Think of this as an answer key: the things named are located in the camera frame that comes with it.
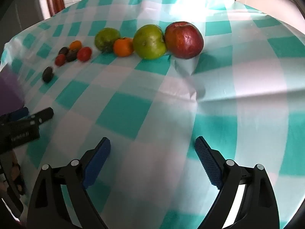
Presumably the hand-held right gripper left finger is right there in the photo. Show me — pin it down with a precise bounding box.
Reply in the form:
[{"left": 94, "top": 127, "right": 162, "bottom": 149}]
[{"left": 27, "top": 137, "right": 111, "bottom": 229}]

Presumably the red apple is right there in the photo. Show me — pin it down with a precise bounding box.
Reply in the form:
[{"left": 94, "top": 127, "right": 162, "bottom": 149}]
[{"left": 164, "top": 21, "right": 205, "bottom": 59}]

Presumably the teal white checked tablecloth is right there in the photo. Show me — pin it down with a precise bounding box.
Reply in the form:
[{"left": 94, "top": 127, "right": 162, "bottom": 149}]
[{"left": 0, "top": 0, "right": 305, "bottom": 229}]

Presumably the orange tangerine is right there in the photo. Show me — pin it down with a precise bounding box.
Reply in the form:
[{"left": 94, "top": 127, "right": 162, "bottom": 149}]
[{"left": 113, "top": 37, "right": 134, "bottom": 58}]

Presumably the small orange fruit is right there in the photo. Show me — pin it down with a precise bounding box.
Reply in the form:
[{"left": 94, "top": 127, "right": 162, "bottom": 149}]
[{"left": 69, "top": 40, "right": 82, "bottom": 51}]

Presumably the purple seat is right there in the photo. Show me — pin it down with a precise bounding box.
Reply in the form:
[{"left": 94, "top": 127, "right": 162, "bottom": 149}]
[{"left": 0, "top": 68, "right": 25, "bottom": 116}]

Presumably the small green apple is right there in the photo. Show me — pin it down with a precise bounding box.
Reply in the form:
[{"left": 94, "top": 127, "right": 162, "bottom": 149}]
[{"left": 95, "top": 28, "right": 121, "bottom": 53}]

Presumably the small red tomato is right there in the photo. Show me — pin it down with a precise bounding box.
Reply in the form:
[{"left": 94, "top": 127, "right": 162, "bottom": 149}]
[{"left": 55, "top": 54, "right": 67, "bottom": 66}]

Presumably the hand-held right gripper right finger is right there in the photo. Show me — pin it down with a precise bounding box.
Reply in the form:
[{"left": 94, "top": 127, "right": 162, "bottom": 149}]
[{"left": 195, "top": 136, "right": 279, "bottom": 229}]

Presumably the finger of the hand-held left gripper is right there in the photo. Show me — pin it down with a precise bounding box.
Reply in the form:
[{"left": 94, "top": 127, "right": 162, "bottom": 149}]
[
  {"left": 8, "top": 107, "right": 29, "bottom": 123},
  {"left": 28, "top": 107, "right": 54, "bottom": 126}
]

